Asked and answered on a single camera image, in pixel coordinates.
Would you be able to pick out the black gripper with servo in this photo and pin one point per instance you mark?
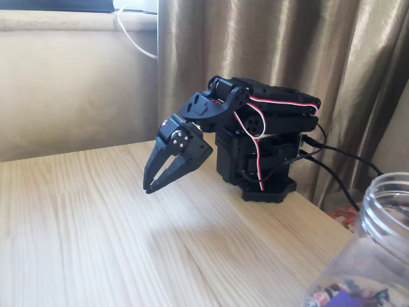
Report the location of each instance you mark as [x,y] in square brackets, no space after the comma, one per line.
[189,144]

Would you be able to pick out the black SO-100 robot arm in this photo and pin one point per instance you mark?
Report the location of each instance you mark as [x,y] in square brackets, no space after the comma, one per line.
[281,123]

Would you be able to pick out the clear plastic jar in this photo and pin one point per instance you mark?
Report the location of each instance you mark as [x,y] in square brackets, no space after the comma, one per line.
[380,230]

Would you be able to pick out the shiny beige curtain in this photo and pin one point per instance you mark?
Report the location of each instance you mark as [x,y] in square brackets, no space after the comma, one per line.
[281,38]

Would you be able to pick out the beige window sill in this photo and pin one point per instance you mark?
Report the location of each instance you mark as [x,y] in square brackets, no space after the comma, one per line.
[64,20]

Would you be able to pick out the red floral patterned cloth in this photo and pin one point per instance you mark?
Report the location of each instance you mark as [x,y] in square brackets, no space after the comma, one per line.
[343,217]

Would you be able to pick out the dark flat object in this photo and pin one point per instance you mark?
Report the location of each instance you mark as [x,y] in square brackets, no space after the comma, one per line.
[54,4]

